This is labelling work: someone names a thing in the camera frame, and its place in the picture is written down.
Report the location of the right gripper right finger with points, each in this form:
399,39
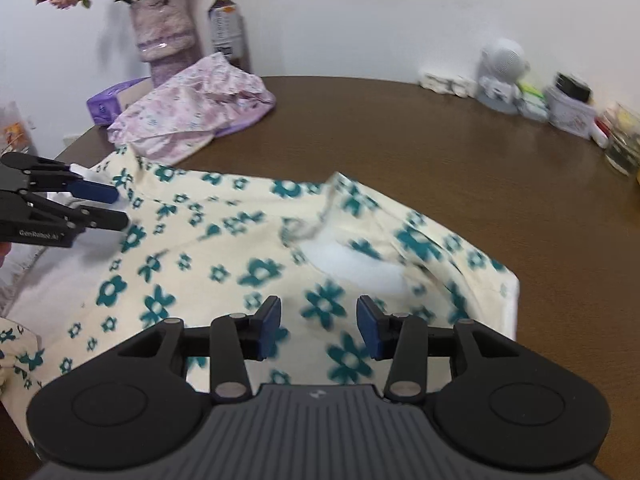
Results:
400,339

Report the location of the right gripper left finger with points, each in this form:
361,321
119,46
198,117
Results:
234,339

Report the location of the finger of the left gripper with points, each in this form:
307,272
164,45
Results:
22,172
87,216

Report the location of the cream green floral dress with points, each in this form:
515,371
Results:
203,244

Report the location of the purple tissue pack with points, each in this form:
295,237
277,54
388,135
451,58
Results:
108,104

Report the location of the pink floral garment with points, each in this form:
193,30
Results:
207,100

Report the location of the pink purple vase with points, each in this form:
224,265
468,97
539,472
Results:
165,37

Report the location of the plastic drink bottle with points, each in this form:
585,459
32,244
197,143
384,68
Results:
227,31

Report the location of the white power strip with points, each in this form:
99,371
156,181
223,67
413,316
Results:
449,86

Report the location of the green white small boxes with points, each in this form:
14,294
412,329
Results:
532,103

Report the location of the white tin box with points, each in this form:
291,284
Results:
568,114

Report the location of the glass cup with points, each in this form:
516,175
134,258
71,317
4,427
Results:
623,147

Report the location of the white astronaut figurine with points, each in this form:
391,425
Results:
502,65

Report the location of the black charger block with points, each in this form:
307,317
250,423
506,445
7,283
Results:
573,87

